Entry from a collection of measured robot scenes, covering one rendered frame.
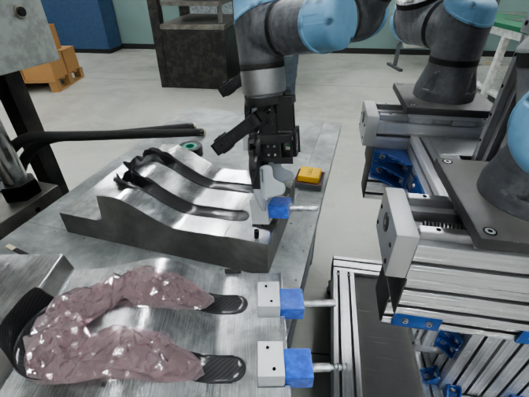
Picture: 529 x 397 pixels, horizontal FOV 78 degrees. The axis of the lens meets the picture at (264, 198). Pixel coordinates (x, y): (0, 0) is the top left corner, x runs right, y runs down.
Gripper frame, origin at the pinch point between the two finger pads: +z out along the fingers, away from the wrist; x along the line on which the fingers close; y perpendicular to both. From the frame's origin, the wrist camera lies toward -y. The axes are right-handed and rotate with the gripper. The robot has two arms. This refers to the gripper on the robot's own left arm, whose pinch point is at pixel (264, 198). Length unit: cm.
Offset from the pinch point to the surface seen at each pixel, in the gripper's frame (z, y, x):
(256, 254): 9.3, -0.7, -6.5
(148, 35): -76, -419, 588
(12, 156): -8, -71, 4
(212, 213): 4.2, -12.6, 0.3
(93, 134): -9, -60, 21
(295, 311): 11.6, 9.3, -17.5
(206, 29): -56, -178, 360
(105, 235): 8.1, -37.4, -6.3
